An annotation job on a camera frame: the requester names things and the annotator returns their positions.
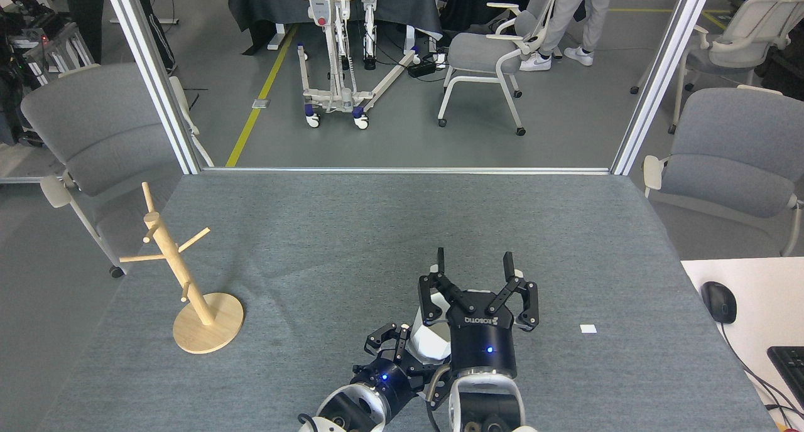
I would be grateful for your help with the white stand on wheels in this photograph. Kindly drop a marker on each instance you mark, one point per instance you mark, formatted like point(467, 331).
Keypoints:
point(342, 99)

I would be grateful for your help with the wooden cup rack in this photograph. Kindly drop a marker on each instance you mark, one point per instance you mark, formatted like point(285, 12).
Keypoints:
point(207, 325)

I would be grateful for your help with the person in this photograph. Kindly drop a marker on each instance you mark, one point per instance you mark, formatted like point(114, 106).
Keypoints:
point(568, 17)
point(158, 36)

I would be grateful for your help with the white desk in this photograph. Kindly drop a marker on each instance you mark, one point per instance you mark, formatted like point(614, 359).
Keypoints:
point(763, 294)

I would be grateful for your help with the silver post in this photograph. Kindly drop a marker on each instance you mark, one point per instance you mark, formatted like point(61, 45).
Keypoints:
point(151, 74)
point(659, 74)

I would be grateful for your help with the metal floor socket plate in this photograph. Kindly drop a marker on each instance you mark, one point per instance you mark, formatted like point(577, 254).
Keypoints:
point(261, 103)

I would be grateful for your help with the table with dark cloth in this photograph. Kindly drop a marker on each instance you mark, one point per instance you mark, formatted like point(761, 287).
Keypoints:
point(396, 2)

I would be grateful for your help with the black power strip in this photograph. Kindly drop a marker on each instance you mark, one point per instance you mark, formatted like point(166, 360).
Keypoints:
point(422, 68)

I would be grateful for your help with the grey chair with white frame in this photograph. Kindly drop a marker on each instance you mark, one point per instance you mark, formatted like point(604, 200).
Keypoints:
point(722, 61)
point(94, 124)
point(480, 52)
point(735, 149)

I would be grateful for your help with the white hexagonal cup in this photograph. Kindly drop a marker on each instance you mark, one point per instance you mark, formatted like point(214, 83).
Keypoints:
point(432, 343)

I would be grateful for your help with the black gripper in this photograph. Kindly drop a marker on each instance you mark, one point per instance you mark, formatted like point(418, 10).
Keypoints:
point(483, 344)
point(389, 382)

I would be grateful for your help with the black keyboard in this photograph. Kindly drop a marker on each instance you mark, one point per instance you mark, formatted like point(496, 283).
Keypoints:
point(790, 369)

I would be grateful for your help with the black computer mouse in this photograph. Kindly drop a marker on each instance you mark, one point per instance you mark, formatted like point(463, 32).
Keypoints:
point(719, 301)

